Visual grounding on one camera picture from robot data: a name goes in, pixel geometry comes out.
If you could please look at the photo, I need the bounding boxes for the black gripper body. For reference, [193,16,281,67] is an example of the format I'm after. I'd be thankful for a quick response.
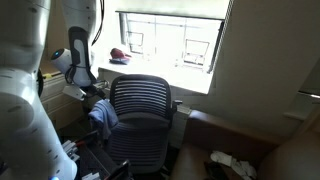
[82,81,109,99]

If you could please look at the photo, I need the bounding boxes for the light blue shirt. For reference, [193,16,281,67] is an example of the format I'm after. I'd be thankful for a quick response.
[88,99,119,140]

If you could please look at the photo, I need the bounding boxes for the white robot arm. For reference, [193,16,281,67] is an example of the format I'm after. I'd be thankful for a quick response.
[0,0,104,180]

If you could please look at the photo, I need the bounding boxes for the black robot base tray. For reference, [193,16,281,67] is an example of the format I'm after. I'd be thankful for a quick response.
[62,131,134,180]

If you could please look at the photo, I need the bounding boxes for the black mesh office chair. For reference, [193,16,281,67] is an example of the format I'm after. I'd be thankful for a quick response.
[106,74,182,174]

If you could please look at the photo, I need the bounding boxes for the white cloth on couch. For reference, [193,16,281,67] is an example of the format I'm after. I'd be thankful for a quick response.
[210,151,257,180]

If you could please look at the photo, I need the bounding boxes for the brown leather couch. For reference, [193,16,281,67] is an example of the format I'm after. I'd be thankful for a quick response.
[170,110,320,180]

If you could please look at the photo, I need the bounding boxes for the light wood dresser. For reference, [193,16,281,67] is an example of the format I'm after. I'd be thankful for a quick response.
[40,63,83,129]

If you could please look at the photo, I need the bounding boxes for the blue cloth under cap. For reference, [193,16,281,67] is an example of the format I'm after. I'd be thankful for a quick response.
[109,58,130,65]

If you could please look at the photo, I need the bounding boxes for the red cap on windowsill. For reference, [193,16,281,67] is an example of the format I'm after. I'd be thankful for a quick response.
[110,48,131,60]

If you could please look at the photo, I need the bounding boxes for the yellow sticky note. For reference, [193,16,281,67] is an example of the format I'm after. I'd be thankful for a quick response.
[42,73,53,79]

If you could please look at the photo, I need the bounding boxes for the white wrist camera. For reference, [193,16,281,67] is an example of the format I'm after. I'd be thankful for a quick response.
[63,85,86,101]

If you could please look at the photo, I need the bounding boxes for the black window frame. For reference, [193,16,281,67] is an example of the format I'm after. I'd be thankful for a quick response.
[118,11,224,73]

